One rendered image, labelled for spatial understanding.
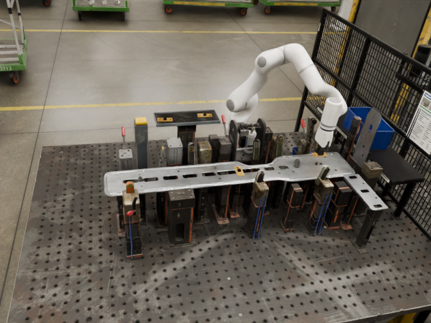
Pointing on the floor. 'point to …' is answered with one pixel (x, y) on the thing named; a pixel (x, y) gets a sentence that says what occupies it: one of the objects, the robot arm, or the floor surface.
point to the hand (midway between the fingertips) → (320, 150)
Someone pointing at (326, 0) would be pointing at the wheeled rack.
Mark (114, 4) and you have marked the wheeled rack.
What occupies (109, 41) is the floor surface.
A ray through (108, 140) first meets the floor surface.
